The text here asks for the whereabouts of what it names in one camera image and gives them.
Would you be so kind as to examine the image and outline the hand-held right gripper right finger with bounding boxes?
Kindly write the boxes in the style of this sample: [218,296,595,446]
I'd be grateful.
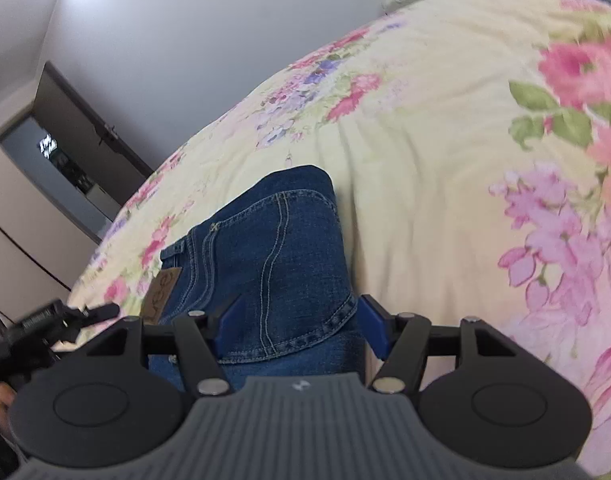
[359,294,517,394]

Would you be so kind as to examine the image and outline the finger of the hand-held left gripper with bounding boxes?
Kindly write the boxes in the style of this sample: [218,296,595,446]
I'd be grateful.
[55,303,121,346]

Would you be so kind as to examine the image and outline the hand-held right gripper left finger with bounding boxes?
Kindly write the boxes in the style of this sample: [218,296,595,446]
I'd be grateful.
[86,295,242,397]

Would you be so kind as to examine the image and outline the blue denim pants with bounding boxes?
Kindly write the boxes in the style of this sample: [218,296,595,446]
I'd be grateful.
[145,164,369,393]

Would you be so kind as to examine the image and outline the hallway cabinet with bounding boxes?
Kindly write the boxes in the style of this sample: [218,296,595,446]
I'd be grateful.
[0,116,122,241]

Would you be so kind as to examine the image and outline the dark grey door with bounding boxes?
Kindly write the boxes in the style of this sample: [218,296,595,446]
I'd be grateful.
[32,61,154,243]

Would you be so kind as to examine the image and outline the floral yellow blanket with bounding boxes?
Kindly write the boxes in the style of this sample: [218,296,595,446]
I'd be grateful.
[65,0,611,476]

